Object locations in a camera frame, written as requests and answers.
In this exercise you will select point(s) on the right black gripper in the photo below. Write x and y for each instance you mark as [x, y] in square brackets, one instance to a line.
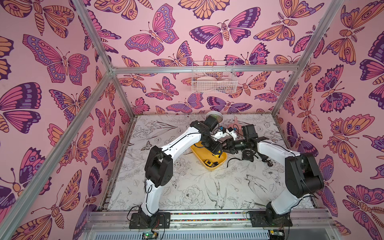
[235, 145]

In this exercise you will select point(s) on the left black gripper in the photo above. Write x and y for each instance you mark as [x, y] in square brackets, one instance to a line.
[216, 148]

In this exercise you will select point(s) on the yellow plastic storage box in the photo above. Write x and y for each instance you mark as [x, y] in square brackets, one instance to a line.
[203, 154]

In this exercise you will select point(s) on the yellow black tape measure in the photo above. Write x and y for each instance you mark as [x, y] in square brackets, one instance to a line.
[210, 164]

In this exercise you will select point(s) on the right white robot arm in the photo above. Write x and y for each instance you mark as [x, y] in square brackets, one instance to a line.
[302, 174]

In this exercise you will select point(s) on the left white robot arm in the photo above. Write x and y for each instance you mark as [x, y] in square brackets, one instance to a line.
[160, 161]

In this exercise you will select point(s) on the pink hand brush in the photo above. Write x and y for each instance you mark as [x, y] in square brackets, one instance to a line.
[236, 126]

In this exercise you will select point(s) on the white plant pot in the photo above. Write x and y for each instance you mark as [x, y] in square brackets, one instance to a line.
[217, 115]

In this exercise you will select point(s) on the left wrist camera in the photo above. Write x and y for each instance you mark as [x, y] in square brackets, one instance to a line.
[226, 132]

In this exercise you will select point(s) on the white wire wall basket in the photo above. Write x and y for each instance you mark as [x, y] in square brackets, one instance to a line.
[213, 79]

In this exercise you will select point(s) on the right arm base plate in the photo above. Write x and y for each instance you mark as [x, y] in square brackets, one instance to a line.
[269, 219]

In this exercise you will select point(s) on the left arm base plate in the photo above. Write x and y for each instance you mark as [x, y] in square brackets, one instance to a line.
[149, 220]

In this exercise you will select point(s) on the aluminium front rail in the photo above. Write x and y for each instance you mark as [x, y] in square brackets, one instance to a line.
[305, 224]

